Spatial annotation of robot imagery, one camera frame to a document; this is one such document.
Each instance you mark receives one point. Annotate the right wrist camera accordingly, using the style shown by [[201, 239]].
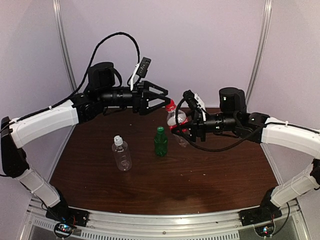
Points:
[[195, 103]]

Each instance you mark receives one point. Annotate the green plastic bottle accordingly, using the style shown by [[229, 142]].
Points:
[[160, 142]]

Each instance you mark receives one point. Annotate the right aluminium frame post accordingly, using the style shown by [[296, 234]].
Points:
[[263, 36]]

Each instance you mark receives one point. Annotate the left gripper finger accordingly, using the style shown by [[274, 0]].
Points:
[[153, 103], [155, 88]]

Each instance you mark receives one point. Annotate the circuit board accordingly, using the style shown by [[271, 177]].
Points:
[[62, 230], [264, 230]]

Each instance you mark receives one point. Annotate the clear bottle white cap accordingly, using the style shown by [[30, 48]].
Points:
[[121, 154]]

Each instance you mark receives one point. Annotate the aluminium frame post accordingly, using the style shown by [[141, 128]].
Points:
[[263, 36], [63, 43]]

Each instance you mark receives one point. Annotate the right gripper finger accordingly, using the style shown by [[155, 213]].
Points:
[[186, 135], [182, 127]]

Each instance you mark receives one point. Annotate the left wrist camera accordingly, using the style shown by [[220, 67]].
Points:
[[140, 72]]

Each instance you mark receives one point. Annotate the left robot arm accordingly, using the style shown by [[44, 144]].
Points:
[[100, 93]]

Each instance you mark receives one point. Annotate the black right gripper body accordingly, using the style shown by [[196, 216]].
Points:
[[199, 129]]

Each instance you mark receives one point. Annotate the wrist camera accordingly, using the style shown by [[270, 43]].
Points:
[[195, 103], [140, 72]]

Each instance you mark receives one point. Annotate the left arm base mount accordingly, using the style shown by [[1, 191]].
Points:
[[75, 217]]

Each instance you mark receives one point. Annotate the red bottle cap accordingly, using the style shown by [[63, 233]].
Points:
[[171, 106]]

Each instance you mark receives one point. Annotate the right circuit board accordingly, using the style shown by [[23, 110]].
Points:
[[264, 230]]

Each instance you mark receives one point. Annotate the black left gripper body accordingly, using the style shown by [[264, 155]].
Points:
[[137, 101]]

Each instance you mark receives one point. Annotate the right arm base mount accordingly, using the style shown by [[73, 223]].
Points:
[[258, 215]]

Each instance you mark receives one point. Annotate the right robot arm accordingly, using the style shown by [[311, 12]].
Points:
[[257, 128]]

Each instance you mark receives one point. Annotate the left circuit board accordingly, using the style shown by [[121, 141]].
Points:
[[62, 230]]

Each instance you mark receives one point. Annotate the front aluminium rail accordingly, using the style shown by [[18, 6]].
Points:
[[221, 225]]

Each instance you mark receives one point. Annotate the left aluminium frame post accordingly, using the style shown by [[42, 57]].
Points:
[[63, 43]]

